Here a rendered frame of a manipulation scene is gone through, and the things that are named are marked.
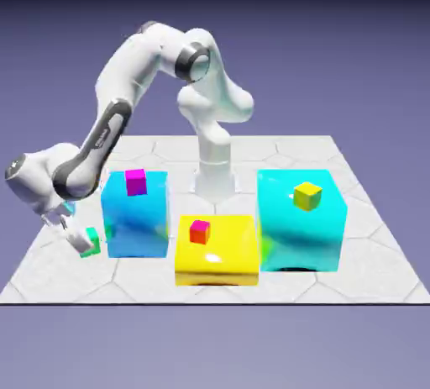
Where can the large yellow box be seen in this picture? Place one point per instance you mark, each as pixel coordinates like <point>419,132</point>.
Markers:
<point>221,254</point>

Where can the small magenta cube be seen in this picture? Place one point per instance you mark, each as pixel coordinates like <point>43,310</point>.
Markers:
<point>136,183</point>

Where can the small red cube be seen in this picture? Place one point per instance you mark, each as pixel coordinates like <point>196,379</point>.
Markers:
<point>199,232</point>

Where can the small green cube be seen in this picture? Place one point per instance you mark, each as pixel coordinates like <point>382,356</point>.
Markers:
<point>95,246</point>

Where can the large blue box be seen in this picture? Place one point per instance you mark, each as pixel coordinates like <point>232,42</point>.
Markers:
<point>137,221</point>

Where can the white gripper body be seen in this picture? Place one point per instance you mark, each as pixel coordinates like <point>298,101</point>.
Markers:
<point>80,240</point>

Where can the small yellow cube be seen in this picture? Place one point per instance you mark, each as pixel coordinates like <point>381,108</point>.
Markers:
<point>306,196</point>

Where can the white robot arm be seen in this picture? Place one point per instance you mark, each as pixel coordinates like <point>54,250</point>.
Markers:
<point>127,69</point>

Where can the large cyan box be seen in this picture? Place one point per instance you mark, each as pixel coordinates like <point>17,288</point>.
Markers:
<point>302,237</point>

